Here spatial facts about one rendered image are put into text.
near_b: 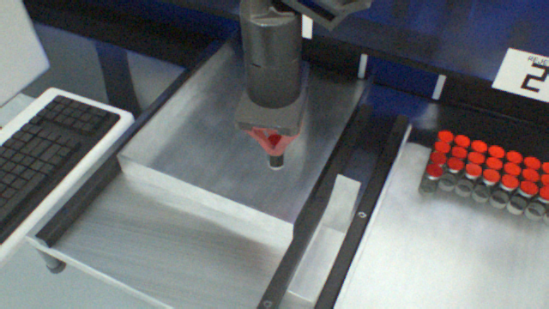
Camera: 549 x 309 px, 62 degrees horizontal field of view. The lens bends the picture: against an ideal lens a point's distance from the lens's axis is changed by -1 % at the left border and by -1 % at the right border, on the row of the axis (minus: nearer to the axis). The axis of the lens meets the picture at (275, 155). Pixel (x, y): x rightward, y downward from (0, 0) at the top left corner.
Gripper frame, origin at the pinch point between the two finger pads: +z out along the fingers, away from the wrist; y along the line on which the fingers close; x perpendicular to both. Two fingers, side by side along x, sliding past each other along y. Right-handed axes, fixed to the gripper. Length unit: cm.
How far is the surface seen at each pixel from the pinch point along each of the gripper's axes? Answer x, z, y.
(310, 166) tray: -4.1, 8.7, 3.5
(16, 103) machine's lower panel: 79, 44, 36
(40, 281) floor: 81, 97, 7
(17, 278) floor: 89, 97, 6
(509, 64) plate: -27.1, -5.1, 13.4
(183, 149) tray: 14.6, 8.5, 3.2
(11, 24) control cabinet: 52, 5, 22
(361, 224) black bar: -11.7, 6.2, -5.8
